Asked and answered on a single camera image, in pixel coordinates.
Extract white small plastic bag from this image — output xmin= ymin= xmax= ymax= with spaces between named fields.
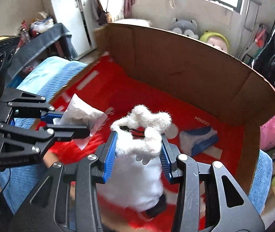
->
xmin=53 ymin=94 xmax=107 ymax=150

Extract grey husky plush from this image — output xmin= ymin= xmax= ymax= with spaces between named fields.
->
xmin=169 ymin=18 xmax=199 ymax=40

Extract white wardrobe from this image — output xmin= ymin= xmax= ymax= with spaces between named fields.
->
xmin=50 ymin=0 xmax=97 ymax=58

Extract blue white cloth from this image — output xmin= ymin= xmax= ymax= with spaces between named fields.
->
xmin=179 ymin=126 xmax=219 ymax=157

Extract red miniso bag liner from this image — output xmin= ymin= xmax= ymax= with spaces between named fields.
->
xmin=44 ymin=57 xmax=244 ymax=231

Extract brown cardboard box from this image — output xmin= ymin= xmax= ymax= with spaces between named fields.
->
xmin=30 ymin=23 xmax=275 ymax=232

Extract blue knitted blanket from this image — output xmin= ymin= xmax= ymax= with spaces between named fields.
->
xmin=0 ymin=57 xmax=272 ymax=214

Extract dark side table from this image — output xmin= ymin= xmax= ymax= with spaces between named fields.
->
xmin=5 ymin=23 xmax=78 ymax=87

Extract white fluffy black toy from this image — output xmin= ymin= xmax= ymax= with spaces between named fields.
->
xmin=97 ymin=105 xmax=172 ymax=220

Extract white cushioned chair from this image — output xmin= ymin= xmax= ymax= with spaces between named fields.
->
xmin=93 ymin=0 xmax=151 ymax=27

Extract green hooded plush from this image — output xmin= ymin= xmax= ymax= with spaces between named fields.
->
xmin=199 ymin=31 xmax=229 ymax=53

